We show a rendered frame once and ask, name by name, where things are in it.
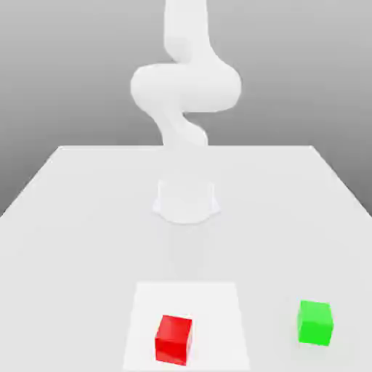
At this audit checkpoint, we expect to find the small red cube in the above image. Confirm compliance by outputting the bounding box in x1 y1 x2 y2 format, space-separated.
154 314 193 367

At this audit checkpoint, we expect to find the small green cube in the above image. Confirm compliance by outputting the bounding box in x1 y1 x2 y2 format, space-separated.
296 299 334 347

